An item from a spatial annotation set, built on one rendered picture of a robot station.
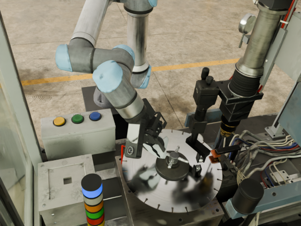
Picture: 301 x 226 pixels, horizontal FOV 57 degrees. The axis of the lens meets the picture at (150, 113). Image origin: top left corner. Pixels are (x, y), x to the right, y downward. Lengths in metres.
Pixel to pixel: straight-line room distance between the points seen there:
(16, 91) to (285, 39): 0.70
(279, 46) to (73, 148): 0.83
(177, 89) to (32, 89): 1.40
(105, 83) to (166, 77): 2.28
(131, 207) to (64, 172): 0.25
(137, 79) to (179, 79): 1.70
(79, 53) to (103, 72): 0.14
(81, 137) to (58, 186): 0.25
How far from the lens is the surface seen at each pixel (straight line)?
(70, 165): 1.00
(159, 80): 2.91
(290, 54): 0.70
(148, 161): 0.93
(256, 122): 1.51
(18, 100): 0.87
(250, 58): 0.73
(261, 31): 0.70
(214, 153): 0.97
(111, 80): 0.69
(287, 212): 1.15
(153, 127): 0.80
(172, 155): 0.89
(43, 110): 2.59
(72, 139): 1.12
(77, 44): 0.83
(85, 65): 0.80
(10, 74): 0.82
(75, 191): 0.94
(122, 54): 0.79
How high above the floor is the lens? 1.69
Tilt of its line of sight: 42 degrees down
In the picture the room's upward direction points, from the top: 6 degrees clockwise
